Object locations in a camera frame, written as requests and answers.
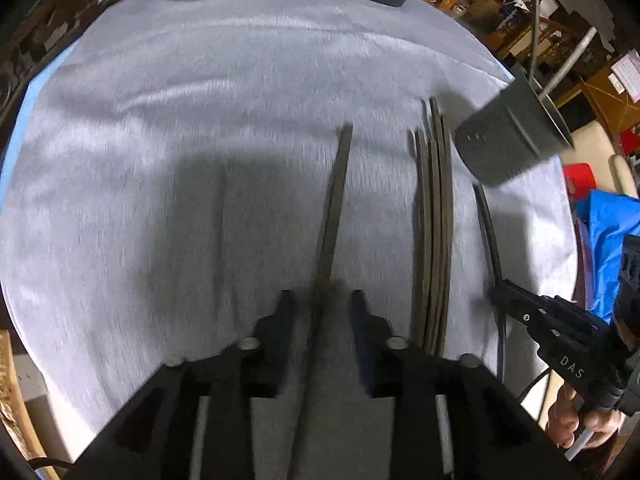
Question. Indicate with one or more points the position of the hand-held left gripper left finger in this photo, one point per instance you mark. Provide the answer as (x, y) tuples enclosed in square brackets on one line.
[(286, 310)]

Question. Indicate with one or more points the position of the grey tablecloth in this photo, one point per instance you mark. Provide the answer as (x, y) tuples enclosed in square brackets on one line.
[(200, 135)]

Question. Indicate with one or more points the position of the red stool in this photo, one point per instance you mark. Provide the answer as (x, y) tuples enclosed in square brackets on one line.
[(577, 180)]

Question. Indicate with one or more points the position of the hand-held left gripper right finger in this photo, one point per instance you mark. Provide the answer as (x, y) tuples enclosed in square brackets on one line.
[(357, 310)]

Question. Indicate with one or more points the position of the pink paper sheet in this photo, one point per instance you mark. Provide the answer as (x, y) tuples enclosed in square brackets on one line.
[(627, 75)]

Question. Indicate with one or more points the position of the grey chopstick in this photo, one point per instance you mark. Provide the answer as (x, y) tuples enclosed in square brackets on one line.
[(534, 35)]

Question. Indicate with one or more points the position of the person's right hand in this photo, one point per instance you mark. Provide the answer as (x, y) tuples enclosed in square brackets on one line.
[(565, 420)]

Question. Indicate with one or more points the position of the grey utensil holder cup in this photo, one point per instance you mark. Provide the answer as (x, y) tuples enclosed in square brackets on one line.
[(495, 145)]

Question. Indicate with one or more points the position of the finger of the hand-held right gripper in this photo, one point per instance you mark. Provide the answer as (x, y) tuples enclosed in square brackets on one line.
[(525, 310)]

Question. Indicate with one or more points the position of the cream chair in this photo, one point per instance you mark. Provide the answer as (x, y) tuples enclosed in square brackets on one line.
[(592, 145)]

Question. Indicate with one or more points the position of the blue bag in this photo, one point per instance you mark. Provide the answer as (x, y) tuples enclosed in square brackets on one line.
[(607, 240)]

